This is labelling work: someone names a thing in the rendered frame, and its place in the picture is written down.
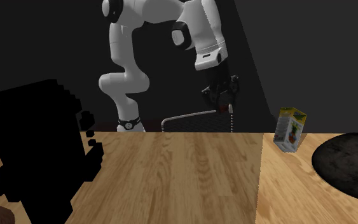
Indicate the white and yellow juice carton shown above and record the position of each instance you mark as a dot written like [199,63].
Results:
[288,131]

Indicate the dark grey round disc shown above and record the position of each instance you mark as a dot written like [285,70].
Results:
[349,164]

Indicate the black chair with metal frame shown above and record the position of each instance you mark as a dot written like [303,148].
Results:
[197,124]

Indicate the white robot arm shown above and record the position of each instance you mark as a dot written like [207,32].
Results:
[126,83]

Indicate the black blocky mug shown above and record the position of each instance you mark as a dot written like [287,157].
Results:
[39,139]

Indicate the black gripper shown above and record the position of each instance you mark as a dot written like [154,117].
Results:
[219,83]

